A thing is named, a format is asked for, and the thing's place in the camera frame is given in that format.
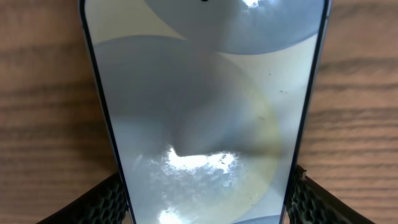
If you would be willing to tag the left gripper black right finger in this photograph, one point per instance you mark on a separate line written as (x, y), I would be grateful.
(309, 203)

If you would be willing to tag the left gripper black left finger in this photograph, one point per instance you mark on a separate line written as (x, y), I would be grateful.
(104, 203)

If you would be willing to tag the Samsung Galaxy smartphone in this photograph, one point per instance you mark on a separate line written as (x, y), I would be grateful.
(205, 101)

